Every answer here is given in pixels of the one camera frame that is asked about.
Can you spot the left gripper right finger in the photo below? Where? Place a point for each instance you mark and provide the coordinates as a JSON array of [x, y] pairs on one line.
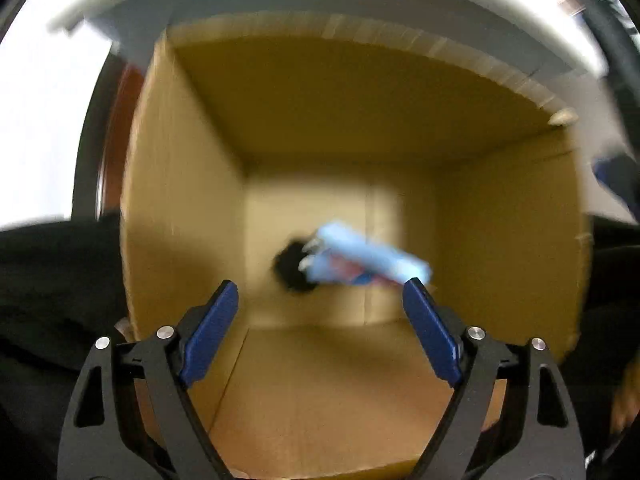
[[510, 415]]

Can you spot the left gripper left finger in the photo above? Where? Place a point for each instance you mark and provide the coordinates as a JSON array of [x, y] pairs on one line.
[[130, 415]]

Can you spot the black item in box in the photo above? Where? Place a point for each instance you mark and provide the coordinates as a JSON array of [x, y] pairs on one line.
[[286, 267]]

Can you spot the brown cardboard box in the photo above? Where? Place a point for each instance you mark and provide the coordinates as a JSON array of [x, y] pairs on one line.
[[255, 129]]

